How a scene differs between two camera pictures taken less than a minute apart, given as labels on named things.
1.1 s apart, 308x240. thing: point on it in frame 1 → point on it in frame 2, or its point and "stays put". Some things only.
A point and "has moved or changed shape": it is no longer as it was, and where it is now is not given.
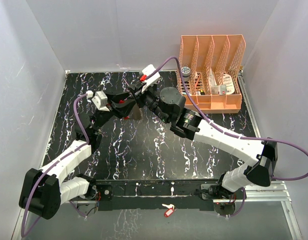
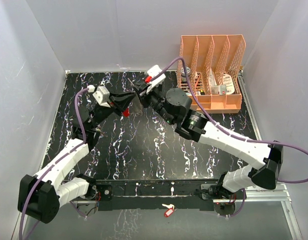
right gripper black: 139,96 stays put
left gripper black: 118,107 stays put
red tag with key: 171,208 stays put
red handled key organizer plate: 136,114 has moved or changed shape
